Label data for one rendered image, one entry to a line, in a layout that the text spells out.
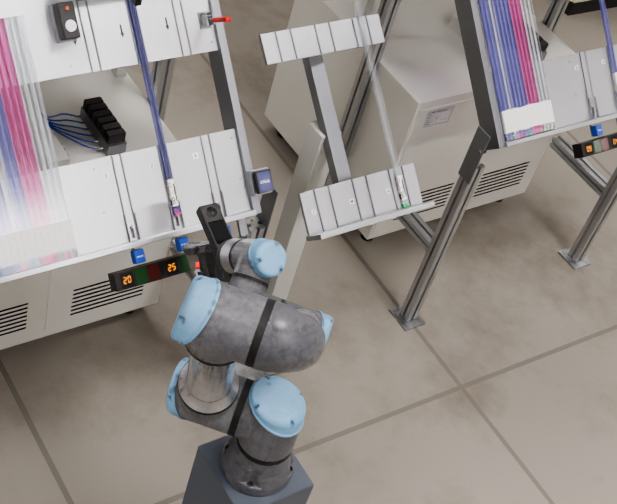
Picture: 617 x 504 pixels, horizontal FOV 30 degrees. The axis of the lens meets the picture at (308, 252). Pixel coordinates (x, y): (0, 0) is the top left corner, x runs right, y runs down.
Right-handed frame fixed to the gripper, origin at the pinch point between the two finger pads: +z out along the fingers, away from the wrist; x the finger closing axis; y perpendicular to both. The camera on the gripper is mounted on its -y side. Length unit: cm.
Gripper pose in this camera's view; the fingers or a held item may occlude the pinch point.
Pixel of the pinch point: (188, 245)
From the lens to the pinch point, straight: 254.3
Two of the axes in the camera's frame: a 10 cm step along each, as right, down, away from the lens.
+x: 8.2, -2.4, 5.2
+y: 2.0, 9.7, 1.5
